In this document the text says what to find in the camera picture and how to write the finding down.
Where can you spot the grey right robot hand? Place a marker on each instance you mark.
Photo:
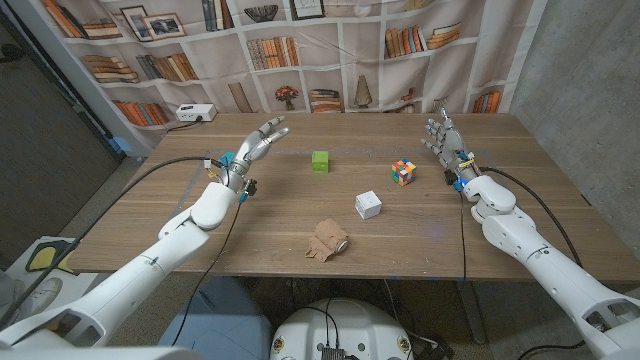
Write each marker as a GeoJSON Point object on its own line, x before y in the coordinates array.
{"type": "Point", "coordinates": [452, 150]}

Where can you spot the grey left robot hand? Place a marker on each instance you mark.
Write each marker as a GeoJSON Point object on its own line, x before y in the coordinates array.
{"type": "Point", "coordinates": [245, 160]}

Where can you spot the tan adhesive wrap roll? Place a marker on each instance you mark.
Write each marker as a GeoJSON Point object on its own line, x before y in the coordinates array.
{"type": "Point", "coordinates": [327, 237]}

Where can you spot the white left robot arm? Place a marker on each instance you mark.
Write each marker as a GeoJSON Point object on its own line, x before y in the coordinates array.
{"type": "Point", "coordinates": [125, 280]}

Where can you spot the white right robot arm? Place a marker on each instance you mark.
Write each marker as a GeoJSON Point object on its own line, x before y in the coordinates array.
{"type": "Point", "coordinates": [550, 270]}

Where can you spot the teal cube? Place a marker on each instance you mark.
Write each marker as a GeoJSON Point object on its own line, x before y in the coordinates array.
{"type": "Point", "coordinates": [227, 159]}

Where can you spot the multicolour Rubik's cube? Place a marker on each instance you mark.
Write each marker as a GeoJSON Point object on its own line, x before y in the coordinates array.
{"type": "Point", "coordinates": [404, 172]}

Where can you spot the green cube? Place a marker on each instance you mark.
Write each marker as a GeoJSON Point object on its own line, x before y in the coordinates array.
{"type": "Point", "coordinates": [320, 162]}

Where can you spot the white cube block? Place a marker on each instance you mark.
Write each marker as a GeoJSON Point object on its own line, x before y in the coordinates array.
{"type": "Point", "coordinates": [368, 205]}

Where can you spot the white power strip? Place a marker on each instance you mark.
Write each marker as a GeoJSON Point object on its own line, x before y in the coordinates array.
{"type": "Point", "coordinates": [195, 112]}

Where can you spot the blue tape piece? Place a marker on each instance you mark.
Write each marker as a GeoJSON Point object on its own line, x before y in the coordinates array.
{"type": "Point", "coordinates": [120, 145]}

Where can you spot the printed bookshelf backdrop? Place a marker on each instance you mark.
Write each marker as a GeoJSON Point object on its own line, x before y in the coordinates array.
{"type": "Point", "coordinates": [325, 55]}

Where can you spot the grey table leg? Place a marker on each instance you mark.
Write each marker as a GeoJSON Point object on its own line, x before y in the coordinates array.
{"type": "Point", "coordinates": [472, 315]}

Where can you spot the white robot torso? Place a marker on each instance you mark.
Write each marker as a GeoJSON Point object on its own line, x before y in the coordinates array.
{"type": "Point", "coordinates": [345, 325]}

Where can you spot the yellow black floor sign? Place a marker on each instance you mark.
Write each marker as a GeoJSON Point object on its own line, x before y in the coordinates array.
{"type": "Point", "coordinates": [45, 257]}

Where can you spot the white sneaker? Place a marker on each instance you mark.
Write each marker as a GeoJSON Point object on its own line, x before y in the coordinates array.
{"type": "Point", "coordinates": [42, 295]}

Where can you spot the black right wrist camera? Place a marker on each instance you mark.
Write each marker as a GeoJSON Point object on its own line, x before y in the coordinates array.
{"type": "Point", "coordinates": [450, 177]}

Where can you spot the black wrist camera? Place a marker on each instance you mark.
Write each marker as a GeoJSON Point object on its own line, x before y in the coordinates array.
{"type": "Point", "coordinates": [250, 187]}
{"type": "Point", "coordinates": [450, 177]}

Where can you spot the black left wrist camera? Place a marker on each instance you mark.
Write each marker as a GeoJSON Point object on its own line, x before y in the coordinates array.
{"type": "Point", "coordinates": [250, 187]}

